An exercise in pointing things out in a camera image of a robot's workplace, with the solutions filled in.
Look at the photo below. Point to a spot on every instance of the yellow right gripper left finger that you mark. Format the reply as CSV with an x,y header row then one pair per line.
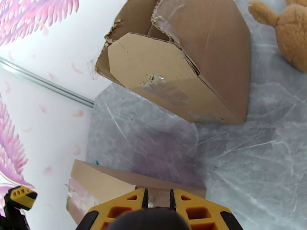
x,y
120,201

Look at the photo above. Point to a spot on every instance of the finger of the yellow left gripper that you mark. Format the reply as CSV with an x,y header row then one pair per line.
x,y
26,200

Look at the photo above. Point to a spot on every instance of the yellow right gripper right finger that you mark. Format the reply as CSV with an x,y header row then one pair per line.
x,y
201,203

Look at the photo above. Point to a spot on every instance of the brown cardboard express box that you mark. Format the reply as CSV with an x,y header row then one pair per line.
x,y
103,179
215,56

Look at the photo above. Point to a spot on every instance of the brown teddy bear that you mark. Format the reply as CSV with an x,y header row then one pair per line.
x,y
292,33

